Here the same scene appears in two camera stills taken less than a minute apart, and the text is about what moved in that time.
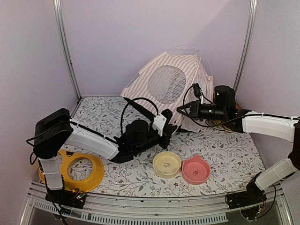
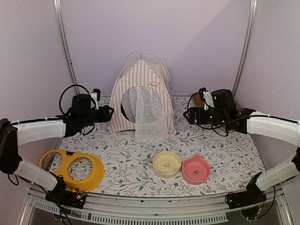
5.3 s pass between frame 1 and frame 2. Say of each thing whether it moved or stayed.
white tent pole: moved
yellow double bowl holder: stayed
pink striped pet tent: moved
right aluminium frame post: stayed
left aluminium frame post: stayed
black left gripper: moved
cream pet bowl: stayed
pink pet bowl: stayed
